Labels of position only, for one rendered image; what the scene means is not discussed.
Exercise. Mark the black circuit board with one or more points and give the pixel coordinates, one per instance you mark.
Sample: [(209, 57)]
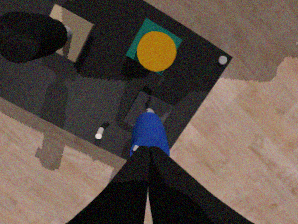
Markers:
[(106, 70)]

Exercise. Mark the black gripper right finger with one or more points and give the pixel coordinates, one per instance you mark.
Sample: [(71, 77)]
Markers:
[(175, 197)]

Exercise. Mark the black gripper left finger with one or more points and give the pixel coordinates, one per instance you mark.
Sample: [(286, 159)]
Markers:
[(123, 199)]

